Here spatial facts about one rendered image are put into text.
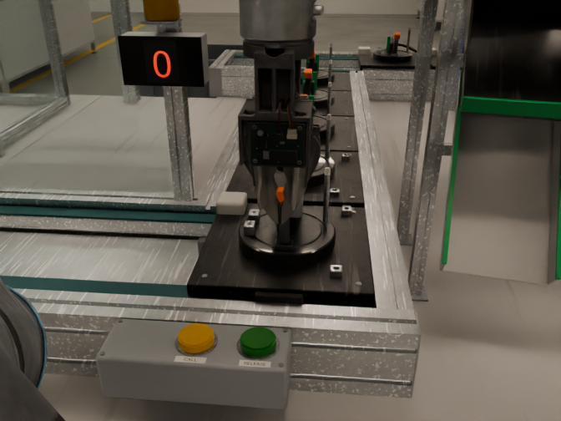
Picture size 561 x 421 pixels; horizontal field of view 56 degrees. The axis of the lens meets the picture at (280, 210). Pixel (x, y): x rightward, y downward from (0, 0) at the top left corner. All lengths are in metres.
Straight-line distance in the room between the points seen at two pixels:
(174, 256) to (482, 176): 0.47
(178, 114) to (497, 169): 0.48
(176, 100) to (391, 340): 0.49
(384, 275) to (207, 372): 0.28
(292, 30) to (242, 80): 1.40
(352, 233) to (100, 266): 0.39
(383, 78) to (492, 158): 1.18
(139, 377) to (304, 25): 0.41
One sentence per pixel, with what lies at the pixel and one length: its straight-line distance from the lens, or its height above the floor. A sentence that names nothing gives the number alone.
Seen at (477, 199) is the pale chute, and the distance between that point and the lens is 0.74.
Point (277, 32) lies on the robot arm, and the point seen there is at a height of 1.29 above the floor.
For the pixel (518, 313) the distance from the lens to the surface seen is 0.89.
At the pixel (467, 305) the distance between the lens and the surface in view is 0.88.
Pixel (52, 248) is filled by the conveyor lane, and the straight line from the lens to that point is 0.94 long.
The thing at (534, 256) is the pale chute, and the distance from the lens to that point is 0.73.
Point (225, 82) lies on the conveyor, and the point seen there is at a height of 0.91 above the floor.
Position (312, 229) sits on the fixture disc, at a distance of 0.77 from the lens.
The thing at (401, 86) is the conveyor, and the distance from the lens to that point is 1.91.
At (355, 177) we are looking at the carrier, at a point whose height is 0.97.
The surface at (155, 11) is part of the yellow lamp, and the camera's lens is 0.81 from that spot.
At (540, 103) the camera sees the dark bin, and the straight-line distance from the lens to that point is 0.64.
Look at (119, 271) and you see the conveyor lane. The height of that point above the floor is 0.92.
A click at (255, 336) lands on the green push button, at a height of 0.97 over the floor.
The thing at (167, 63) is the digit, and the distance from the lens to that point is 0.81.
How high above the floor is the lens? 1.37
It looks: 27 degrees down
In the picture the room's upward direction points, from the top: straight up
